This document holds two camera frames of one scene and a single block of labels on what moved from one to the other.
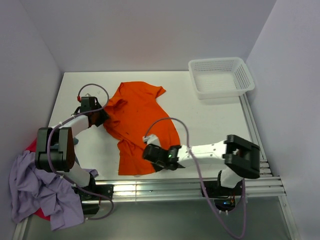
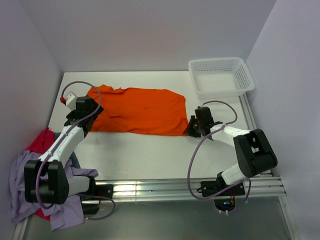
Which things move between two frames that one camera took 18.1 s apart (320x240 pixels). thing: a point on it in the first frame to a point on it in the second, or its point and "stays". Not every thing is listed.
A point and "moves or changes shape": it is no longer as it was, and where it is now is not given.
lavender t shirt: (32, 189) stays
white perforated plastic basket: (220, 77) stays
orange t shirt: (134, 106) moves or changes shape
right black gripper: (157, 167) to (189, 130)
